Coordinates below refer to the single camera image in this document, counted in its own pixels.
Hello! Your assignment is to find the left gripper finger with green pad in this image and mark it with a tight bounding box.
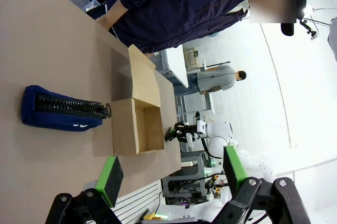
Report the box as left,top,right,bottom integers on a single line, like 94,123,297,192
44,155,124,224

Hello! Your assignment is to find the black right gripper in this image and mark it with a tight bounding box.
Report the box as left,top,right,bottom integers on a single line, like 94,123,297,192
165,120,311,224

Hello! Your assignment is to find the brown cardboard box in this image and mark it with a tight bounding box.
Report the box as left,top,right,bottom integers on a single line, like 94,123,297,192
110,44,165,156

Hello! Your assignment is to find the person's bare forearm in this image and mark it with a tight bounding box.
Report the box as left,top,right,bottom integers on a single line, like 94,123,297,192
105,0,129,29

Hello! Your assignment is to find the person's hand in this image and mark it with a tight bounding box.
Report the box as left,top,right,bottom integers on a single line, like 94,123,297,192
95,16,113,32

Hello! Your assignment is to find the metal equipment rack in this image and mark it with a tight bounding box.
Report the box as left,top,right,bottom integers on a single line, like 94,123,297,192
161,152,227,207

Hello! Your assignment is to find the yellow tool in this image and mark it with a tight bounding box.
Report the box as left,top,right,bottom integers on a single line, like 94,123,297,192
142,211,162,221

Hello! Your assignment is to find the background person in grey shirt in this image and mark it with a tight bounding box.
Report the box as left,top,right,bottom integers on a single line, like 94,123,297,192
196,65,247,96

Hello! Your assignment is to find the white background table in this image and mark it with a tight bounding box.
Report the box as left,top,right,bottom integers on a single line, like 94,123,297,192
159,44,190,89

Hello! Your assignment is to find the blue zipper pencil pouch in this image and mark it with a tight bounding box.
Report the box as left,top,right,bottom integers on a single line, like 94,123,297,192
21,85,112,132

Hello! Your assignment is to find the wooden shelf cart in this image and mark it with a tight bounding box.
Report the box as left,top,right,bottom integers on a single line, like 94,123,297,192
183,47,199,70

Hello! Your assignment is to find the person in navy jacket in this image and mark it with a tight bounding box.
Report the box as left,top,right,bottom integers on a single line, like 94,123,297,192
105,0,308,54

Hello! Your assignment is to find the clear plastic storage bin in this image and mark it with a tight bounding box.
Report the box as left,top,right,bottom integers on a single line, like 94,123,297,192
82,0,107,20

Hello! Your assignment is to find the grey softbox light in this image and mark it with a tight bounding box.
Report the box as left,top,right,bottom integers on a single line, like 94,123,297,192
327,16,337,63

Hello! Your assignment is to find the black robot cable hose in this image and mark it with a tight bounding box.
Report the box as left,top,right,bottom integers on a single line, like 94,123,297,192
200,136,215,159

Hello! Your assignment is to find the thin white cable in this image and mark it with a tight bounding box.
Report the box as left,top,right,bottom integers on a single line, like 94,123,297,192
104,3,120,37

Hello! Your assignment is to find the camera on black mount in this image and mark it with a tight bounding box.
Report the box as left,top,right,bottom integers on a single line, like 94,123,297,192
299,16,320,41

